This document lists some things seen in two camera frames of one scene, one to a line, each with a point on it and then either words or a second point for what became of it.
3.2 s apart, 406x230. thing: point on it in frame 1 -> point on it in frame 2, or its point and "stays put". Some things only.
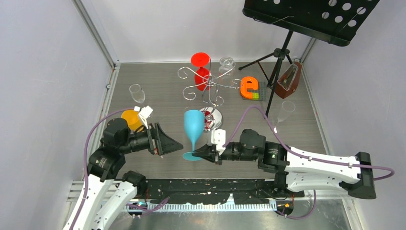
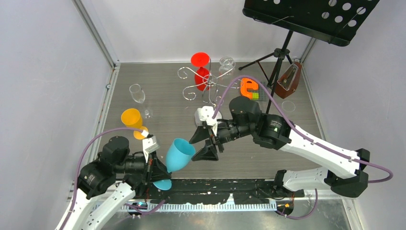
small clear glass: (227, 66) stays put
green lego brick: (255, 96) stays put
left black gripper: (165, 143) -> (159, 171)
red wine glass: (202, 74) stays put
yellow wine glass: (133, 119) stays put
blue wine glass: (194, 125) -> (180, 153)
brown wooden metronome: (288, 81) stays put
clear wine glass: (137, 93) stays put
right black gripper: (208, 153) -> (208, 153)
